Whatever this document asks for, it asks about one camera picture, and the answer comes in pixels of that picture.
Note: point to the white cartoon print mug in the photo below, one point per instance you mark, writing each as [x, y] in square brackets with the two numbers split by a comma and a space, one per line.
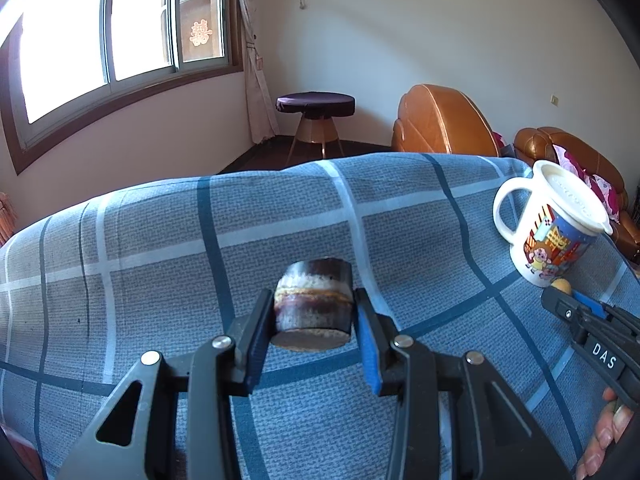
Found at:
[545, 225]

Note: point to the orange leather sofa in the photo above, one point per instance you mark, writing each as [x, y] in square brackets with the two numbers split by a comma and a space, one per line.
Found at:
[540, 145]

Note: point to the small yellow ball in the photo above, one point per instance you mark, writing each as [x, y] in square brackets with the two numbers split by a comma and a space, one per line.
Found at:
[563, 286]

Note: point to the blue plaid tablecloth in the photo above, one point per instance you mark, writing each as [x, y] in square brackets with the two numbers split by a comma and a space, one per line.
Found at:
[150, 260]

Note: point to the pink floral cushion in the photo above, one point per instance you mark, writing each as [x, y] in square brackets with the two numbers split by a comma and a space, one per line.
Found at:
[595, 180]

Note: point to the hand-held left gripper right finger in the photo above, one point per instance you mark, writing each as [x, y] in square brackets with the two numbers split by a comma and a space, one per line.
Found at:
[369, 345]

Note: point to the person's right hand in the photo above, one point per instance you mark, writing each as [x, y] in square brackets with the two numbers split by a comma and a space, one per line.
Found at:
[607, 435]

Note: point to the orange leather armchair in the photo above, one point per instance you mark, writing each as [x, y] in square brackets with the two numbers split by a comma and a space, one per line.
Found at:
[440, 120]

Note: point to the dark purple round stool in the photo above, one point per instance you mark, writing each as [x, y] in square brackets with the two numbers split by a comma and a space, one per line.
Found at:
[315, 105]

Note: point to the brown framed window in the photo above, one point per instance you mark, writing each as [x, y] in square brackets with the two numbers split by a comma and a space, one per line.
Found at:
[100, 35]

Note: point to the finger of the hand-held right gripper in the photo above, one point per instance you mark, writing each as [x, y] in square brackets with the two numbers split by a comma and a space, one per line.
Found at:
[590, 302]
[562, 310]

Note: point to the pale tied curtain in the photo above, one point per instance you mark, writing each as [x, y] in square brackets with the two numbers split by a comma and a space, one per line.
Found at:
[255, 60]

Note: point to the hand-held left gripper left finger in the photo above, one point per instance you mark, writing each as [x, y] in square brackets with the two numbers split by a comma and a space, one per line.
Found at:
[256, 342]

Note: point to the dark purple sugarcane piece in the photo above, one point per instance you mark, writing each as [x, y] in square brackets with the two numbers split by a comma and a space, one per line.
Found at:
[312, 300]

